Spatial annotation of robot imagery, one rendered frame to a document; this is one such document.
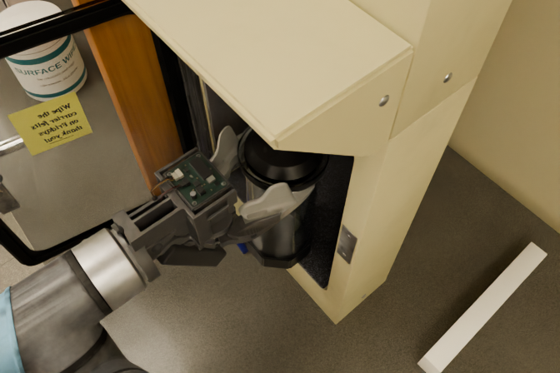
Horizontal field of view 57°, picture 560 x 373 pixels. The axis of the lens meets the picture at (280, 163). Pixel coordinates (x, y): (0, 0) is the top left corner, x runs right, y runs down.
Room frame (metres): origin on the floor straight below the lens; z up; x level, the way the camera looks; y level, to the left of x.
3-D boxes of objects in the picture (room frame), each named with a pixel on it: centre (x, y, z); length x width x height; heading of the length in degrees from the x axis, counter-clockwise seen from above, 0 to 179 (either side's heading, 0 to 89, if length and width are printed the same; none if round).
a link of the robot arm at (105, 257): (0.21, 0.17, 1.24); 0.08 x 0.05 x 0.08; 40
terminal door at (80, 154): (0.39, 0.26, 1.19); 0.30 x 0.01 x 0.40; 120
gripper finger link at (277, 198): (0.29, 0.00, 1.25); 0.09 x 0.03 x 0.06; 106
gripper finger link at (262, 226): (0.27, 0.04, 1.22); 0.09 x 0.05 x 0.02; 106
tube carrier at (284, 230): (0.35, 0.00, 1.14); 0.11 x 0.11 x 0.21
